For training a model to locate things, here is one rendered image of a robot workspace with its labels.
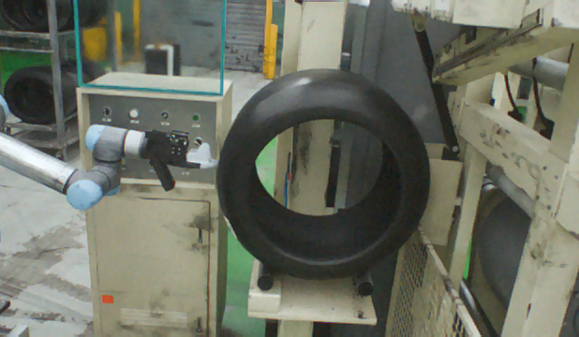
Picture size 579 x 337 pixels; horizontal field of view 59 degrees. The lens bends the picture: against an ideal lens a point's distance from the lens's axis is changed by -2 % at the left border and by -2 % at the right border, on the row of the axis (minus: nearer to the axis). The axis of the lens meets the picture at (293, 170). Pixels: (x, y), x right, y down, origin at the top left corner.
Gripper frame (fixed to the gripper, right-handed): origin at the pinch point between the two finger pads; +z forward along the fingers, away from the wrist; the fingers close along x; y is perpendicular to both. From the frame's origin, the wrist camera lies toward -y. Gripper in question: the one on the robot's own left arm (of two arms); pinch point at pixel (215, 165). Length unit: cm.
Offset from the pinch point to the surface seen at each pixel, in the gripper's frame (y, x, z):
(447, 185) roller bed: 0, 18, 73
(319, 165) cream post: -2.9, 24.9, 31.7
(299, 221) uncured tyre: -19.8, 15.5, 27.8
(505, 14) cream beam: 53, -37, 53
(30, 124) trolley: -104, 310, -198
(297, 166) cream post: -4.5, 24.9, 24.4
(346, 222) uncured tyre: -17.3, 15.3, 42.7
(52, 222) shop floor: -134, 192, -126
